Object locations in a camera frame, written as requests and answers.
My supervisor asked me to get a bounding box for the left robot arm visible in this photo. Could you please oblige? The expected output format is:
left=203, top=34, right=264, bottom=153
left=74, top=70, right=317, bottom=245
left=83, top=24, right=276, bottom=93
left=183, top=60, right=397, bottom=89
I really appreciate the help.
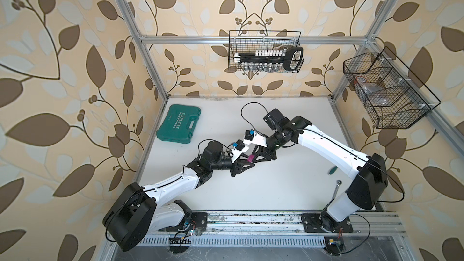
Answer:
left=103, top=140, right=254, bottom=252

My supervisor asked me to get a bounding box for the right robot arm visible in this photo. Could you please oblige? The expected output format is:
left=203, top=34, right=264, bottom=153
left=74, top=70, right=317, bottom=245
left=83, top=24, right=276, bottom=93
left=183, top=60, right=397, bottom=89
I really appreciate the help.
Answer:
left=244, top=109, right=388, bottom=232

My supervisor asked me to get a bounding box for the green plastic tool case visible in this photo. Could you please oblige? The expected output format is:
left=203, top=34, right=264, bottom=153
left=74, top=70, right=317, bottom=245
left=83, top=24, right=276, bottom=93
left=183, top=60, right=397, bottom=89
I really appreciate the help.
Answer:
left=156, top=104, right=201, bottom=144

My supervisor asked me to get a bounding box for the silver combination wrench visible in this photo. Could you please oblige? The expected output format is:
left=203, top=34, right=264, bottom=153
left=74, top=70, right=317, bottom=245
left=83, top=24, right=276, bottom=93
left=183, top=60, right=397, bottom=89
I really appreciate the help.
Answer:
left=331, top=180, right=343, bottom=201

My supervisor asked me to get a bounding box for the plastic bag in basket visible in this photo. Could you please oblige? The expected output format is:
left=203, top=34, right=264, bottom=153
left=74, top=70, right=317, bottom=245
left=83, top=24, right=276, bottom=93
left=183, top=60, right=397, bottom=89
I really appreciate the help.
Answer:
left=356, top=77, right=390, bottom=106

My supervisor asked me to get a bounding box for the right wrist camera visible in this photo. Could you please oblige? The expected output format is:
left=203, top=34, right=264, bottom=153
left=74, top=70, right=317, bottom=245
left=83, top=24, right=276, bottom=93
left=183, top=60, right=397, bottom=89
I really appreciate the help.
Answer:
left=243, top=129, right=268, bottom=147

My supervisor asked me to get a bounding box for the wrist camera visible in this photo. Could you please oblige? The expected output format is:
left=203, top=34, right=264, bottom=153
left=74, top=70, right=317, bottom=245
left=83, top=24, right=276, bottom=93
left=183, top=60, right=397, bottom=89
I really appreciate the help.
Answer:
left=243, top=129, right=268, bottom=147
left=232, top=140, right=250, bottom=163

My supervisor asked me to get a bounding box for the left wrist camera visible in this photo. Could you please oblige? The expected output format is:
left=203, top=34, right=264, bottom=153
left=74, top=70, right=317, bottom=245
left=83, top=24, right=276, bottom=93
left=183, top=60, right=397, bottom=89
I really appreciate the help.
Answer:
left=232, top=140, right=250, bottom=163

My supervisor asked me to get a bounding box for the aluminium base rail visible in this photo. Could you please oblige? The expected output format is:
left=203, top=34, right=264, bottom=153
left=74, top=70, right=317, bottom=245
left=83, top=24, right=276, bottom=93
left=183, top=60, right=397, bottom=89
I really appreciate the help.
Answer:
left=141, top=210, right=407, bottom=236

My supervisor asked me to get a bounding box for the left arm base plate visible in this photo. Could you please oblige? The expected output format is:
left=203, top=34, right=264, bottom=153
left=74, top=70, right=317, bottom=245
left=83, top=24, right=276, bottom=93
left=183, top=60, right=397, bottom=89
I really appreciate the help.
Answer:
left=174, top=212, right=209, bottom=232

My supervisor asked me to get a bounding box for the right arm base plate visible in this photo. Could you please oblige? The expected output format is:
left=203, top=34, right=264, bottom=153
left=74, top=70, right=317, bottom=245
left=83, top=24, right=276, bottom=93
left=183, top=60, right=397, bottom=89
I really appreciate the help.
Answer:
left=301, top=212, right=354, bottom=234

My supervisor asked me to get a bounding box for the socket set rail holder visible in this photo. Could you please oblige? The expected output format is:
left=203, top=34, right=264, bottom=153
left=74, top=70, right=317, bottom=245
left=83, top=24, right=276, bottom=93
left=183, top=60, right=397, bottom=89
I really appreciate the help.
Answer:
left=232, top=47, right=304, bottom=73

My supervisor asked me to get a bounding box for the black wire basket back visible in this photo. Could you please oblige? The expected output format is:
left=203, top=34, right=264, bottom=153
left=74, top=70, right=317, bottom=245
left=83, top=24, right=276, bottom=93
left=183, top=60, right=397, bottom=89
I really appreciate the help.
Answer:
left=228, top=30, right=304, bottom=73

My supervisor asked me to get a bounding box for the black wire basket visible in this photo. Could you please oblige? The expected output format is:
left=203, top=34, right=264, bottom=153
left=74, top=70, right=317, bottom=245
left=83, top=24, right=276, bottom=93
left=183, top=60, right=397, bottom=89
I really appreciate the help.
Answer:
left=343, top=47, right=441, bottom=129
left=228, top=30, right=304, bottom=73

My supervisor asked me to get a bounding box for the black wire basket right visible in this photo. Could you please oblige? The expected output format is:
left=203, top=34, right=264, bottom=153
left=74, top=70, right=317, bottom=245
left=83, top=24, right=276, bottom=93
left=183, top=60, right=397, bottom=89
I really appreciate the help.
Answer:
left=343, top=47, right=441, bottom=129

